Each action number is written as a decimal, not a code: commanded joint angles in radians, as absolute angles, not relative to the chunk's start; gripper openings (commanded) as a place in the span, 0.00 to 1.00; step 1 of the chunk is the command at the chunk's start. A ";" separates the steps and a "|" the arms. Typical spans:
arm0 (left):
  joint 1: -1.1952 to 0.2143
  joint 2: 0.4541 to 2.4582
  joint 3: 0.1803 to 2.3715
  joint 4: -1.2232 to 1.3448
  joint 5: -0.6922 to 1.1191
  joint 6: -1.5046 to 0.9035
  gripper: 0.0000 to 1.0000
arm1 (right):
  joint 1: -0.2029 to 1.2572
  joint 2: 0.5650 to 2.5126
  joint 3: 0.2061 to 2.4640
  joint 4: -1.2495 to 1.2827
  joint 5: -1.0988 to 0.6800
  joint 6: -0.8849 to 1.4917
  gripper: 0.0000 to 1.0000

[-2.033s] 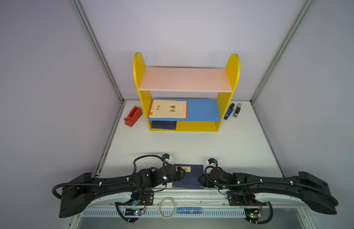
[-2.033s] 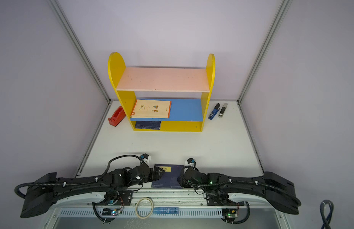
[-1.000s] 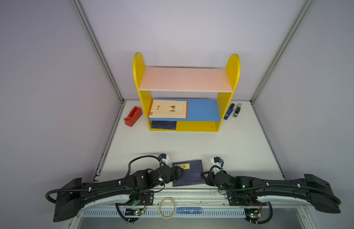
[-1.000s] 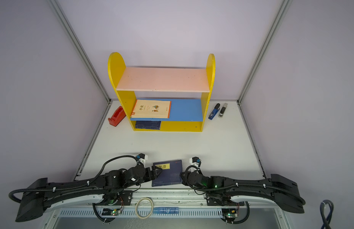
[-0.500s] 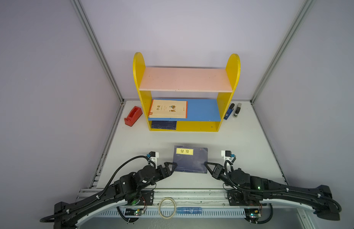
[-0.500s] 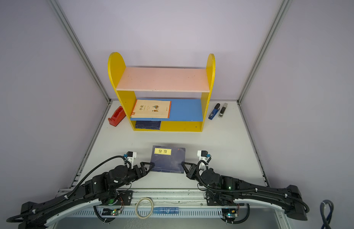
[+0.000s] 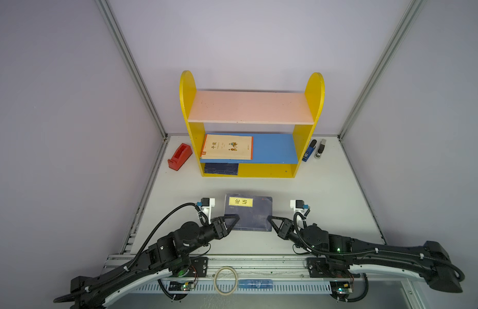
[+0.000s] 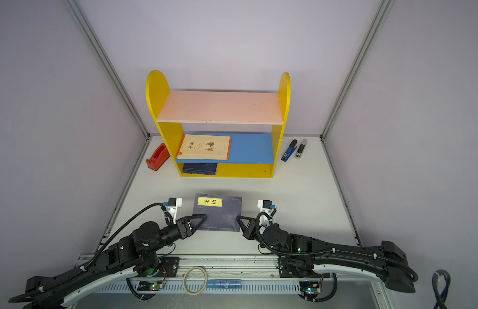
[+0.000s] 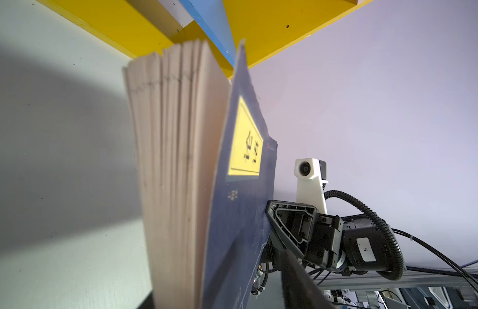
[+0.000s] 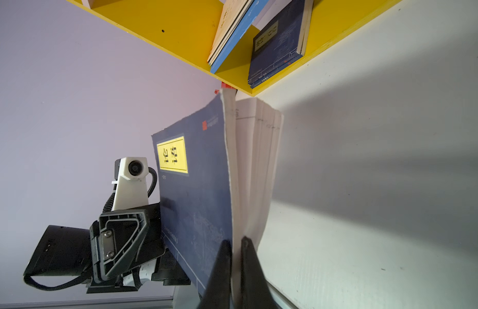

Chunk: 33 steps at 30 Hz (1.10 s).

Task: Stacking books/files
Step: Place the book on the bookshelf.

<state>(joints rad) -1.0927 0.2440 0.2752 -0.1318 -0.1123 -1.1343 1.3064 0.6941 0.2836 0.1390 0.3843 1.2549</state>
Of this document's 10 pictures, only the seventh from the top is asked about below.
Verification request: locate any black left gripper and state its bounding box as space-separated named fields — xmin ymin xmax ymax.
xmin=183 ymin=212 xmax=240 ymax=255

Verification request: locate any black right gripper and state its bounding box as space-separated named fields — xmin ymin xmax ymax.
xmin=267 ymin=217 xmax=322 ymax=257

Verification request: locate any large dark blue book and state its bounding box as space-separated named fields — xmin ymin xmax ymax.
xmin=225 ymin=193 xmax=273 ymax=232

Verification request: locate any small dark blue poetry book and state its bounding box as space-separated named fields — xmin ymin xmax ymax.
xmin=204 ymin=163 xmax=239 ymax=176

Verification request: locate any red-edged beige reading book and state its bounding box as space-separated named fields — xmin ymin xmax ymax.
xmin=200 ymin=134 xmax=254 ymax=160

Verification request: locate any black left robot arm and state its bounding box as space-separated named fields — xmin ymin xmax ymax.
xmin=71 ymin=214 xmax=240 ymax=308

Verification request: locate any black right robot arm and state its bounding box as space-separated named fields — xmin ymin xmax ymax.
xmin=267 ymin=216 xmax=465 ymax=293

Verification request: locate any blue label strip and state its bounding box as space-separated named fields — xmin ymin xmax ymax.
xmin=238 ymin=279 xmax=274 ymax=290

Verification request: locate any masking tape roll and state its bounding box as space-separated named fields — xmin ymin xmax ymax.
xmin=213 ymin=266 xmax=239 ymax=296

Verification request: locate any blue stapler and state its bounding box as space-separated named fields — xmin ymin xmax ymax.
xmin=302 ymin=139 xmax=317 ymax=162

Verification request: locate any grey black stapler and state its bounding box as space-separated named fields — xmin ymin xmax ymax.
xmin=315 ymin=139 xmax=326 ymax=159

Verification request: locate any red tape dispenser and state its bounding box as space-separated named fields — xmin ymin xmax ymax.
xmin=167 ymin=143 xmax=192 ymax=171

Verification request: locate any yellow blue pink bookshelf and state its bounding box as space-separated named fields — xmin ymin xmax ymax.
xmin=179 ymin=70 xmax=325 ymax=178

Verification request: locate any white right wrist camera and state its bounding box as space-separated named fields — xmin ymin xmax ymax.
xmin=290 ymin=200 xmax=311 ymax=225

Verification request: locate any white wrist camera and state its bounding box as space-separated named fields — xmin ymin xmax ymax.
xmin=196 ymin=198 xmax=216 ymax=225
xmin=290 ymin=200 xmax=311 ymax=225

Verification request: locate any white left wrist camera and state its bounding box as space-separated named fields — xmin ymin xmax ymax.
xmin=196 ymin=198 xmax=216 ymax=225

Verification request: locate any black corrugated right cable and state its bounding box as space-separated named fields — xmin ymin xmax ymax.
xmin=292 ymin=211 xmax=466 ymax=283

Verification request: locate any black corrugated cable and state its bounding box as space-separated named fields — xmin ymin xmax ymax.
xmin=292 ymin=211 xmax=466 ymax=283
xmin=53 ymin=202 xmax=201 ymax=304

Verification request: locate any black corrugated left cable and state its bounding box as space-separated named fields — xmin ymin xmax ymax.
xmin=53 ymin=202 xmax=201 ymax=304

